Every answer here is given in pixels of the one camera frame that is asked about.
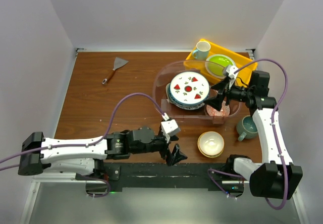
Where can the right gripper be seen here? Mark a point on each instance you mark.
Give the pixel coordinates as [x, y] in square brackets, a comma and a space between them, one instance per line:
[217, 101]

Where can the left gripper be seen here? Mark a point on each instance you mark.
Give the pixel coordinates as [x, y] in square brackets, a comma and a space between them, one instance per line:
[176, 155]

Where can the red patterned bowl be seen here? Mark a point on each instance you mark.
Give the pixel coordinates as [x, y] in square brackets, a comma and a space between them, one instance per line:
[224, 112]

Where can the white orange rim bowl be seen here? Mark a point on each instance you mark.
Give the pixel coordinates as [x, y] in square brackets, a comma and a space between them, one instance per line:
[210, 137]

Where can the yellow dotted blue bowl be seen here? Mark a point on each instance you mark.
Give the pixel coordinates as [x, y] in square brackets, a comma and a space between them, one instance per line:
[211, 150]

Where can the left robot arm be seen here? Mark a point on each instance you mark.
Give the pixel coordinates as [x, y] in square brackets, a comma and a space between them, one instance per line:
[85, 156]

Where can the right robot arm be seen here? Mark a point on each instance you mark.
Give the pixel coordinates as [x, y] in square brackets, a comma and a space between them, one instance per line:
[277, 177]

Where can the clear plastic bin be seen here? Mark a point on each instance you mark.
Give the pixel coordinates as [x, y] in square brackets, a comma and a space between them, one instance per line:
[187, 117]

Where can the teal ceramic mug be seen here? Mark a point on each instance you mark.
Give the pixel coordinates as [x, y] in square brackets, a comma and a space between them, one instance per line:
[246, 128]

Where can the light blue mug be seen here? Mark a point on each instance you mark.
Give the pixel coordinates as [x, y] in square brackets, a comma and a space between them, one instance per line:
[202, 50]

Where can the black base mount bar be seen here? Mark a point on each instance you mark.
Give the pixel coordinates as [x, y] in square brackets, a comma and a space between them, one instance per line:
[159, 175]

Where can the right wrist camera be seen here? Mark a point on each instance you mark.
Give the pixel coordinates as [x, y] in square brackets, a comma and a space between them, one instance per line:
[230, 72]

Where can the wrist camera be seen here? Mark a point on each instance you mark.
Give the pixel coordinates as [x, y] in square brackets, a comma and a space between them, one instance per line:
[230, 72]
[169, 127]

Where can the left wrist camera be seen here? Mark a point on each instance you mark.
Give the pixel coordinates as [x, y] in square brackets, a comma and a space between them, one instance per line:
[169, 127]

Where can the metal scraper wooden handle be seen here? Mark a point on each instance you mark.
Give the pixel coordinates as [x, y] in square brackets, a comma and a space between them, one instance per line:
[118, 63]

